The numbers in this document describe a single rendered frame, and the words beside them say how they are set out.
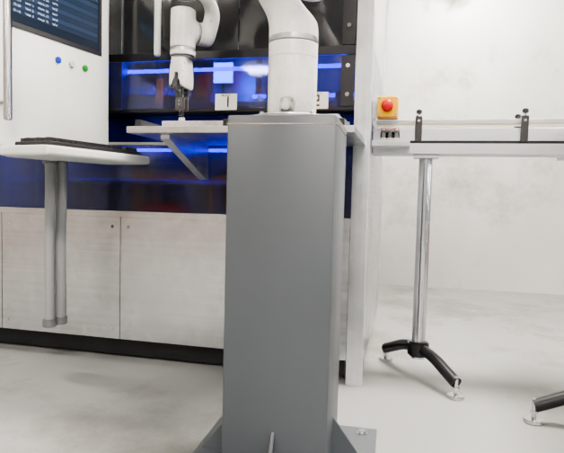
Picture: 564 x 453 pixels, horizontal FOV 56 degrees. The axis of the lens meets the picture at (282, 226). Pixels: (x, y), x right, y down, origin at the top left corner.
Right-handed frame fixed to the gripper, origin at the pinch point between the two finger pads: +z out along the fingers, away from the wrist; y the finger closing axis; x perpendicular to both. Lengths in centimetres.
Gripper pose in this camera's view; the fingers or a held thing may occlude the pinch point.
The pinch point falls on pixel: (181, 104)
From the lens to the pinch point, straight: 188.7
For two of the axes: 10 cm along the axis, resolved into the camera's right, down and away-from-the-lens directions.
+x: 9.7, 0.4, -2.3
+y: -2.3, 0.5, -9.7
